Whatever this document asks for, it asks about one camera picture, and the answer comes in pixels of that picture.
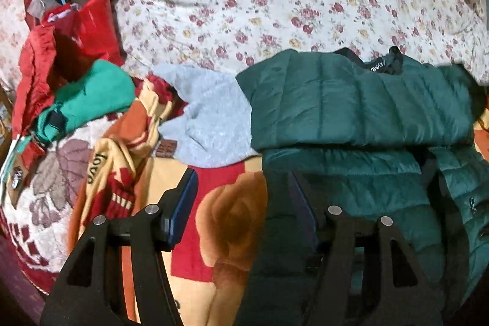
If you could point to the light grey fleece garment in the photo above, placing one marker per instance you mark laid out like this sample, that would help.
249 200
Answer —
214 112

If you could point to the bright green garment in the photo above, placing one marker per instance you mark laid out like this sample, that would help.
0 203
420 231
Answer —
99 89

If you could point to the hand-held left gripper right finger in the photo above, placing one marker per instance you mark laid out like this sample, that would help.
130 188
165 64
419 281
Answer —
306 215

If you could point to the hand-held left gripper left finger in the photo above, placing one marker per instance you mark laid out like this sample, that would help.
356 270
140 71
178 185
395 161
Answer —
184 202

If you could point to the red jacket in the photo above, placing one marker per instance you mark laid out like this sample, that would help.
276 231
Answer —
88 32

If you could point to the garment hang tag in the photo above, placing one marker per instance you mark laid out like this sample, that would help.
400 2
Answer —
17 173

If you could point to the dark green puffer jacket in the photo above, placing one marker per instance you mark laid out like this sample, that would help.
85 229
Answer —
344 100

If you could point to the orange red printed blanket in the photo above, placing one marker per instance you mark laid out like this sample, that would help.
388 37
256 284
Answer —
229 215

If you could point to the floral quilt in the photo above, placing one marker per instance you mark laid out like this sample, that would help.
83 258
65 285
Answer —
267 5

